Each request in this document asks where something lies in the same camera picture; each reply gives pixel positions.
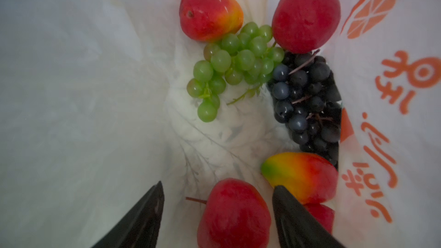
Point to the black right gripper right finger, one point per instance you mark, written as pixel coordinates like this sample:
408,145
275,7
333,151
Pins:
296,227

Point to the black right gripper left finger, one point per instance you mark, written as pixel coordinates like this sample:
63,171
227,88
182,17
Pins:
139,228

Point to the red yellow mango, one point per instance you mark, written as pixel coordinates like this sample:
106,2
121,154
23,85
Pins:
307,176

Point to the dark red apple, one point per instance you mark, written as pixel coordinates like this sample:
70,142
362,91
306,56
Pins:
235,216

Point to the cream plastic bag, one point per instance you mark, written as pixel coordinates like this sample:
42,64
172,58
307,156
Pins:
94,111

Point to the red yellow peach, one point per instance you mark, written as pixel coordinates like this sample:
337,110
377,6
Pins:
210,20

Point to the dark purple grape bunch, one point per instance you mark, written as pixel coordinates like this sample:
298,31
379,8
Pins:
307,101

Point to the green grape bunch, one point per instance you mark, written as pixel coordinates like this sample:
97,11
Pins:
248,56

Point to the red fruit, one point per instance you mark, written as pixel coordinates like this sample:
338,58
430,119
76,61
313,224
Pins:
301,26

